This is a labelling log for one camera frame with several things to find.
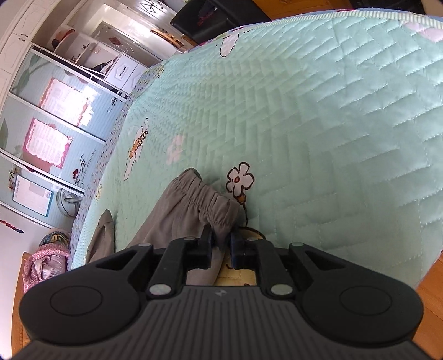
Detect wooden headboard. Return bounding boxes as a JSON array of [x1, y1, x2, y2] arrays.
[[10, 251, 40, 350]]

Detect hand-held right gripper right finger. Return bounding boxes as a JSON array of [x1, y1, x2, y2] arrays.
[[229, 227, 347, 298]]

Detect green quilted bee bedspread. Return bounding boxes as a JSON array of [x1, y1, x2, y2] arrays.
[[71, 9, 443, 288]]

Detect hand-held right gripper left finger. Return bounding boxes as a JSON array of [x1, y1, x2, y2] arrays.
[[95, 225, 217, 300]]

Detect wooden desk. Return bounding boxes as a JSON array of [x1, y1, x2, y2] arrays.
[[251, 0, 354, 19]]

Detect white drawer cabinet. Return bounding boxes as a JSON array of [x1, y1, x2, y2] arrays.
[[31, 0, 187, 97]]

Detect blue-bordered paper sheet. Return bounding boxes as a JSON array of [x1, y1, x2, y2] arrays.
[[12, 174, 53, 217]]

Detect pink-bordered paper sheet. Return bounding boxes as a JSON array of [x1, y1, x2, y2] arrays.
[[22, 118, 74, 169], [40, 77, 91, 127]]

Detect light blue sliding wardrobe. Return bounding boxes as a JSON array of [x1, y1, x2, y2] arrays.
[[0, 45, 139, 229]]

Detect red hanging ornament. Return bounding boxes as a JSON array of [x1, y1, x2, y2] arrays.
[[0, 218, 23, 233]]

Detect pink knitted blanket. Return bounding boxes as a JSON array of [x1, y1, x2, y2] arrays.
[[22, 242, 70, 291]]

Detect grey pants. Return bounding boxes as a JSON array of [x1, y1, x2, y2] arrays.
[[86, 168, 243, 288]]

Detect wooden chair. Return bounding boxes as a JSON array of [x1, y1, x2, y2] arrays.
[[150, 28, 187, 52]]

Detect striped blue yellow cushion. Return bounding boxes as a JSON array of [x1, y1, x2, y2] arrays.
[[42, 231, 70, 247]]

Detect black leather seat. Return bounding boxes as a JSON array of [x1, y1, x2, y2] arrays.
[[170, 0, 243, 45]]

